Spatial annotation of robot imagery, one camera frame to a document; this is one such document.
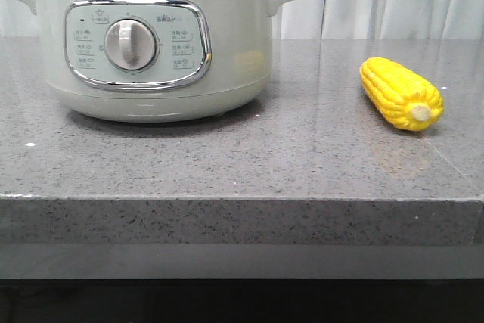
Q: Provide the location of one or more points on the yellow corn cob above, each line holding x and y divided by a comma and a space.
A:
404, 98

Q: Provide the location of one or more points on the pale green electric cooking pot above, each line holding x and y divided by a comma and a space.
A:
150, 61

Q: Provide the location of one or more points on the white curtain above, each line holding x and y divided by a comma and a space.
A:
296, 19

